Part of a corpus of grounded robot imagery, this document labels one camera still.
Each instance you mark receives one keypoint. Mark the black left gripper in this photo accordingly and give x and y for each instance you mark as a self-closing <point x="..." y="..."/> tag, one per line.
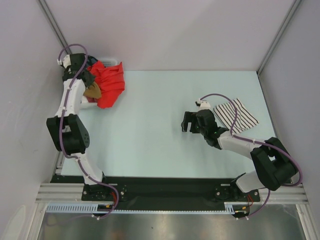
<point x="91" y="78"/>

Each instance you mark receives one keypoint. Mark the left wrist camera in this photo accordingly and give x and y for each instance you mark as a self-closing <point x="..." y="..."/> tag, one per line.
<point x="65" y="62"/>

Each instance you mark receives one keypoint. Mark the right aluminium corner post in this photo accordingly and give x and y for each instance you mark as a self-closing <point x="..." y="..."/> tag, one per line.
<point x="294" y="8"/>

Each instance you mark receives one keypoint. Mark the dark blue garment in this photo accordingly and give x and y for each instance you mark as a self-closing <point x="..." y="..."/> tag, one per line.
<point x="91" y="60"/>

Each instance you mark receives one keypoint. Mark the red garment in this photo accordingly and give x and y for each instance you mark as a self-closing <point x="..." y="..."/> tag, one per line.
<point x="110" y="81"/>

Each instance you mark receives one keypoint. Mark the tan brown garment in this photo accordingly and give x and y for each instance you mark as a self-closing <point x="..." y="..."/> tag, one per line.
<point x="93" y="91"/>

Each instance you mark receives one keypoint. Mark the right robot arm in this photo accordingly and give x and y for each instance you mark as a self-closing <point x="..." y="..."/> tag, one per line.
<point x="274" y="167"/>

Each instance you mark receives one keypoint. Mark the aluminium corner post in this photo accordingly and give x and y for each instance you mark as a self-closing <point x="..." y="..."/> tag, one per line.
<point x="294" y="8"/>
<point x="49" y="16"/>

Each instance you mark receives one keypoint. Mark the white plastic laundry basket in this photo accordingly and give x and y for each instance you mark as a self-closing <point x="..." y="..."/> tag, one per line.
<point x="108" y="62"/>

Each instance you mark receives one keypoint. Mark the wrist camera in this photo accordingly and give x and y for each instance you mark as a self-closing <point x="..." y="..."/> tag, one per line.
<point x="65" y="62"/>
<point x="202" y="105"/>

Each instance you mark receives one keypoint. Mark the black white striped tank top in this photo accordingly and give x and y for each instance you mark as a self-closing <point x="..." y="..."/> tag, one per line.
<point x="237" y="111"/>

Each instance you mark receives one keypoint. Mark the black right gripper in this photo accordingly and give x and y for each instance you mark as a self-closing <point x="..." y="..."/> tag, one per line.
<point x="188" y="118"/>

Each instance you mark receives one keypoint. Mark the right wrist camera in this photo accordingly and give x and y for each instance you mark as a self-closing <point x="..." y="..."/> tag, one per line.
<point x="202" y="105"/>

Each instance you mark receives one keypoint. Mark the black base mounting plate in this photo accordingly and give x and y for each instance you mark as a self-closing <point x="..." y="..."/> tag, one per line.
<point x="163" y="194"/>

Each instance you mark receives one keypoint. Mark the aluminium frame rail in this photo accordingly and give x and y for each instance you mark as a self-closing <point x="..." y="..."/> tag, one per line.
<point x="72" y="192"/>

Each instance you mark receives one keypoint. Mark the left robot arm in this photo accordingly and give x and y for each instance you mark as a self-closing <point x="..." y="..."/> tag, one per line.
<point x="68" y="133"/>

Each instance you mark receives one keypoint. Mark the left aluminium corner post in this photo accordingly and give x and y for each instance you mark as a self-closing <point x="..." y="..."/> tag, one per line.
<point x="49" y="16"/>

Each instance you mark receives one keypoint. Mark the white slotted cable duct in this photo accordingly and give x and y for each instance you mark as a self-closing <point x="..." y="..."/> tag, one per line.
<point x="95" y="208"/>

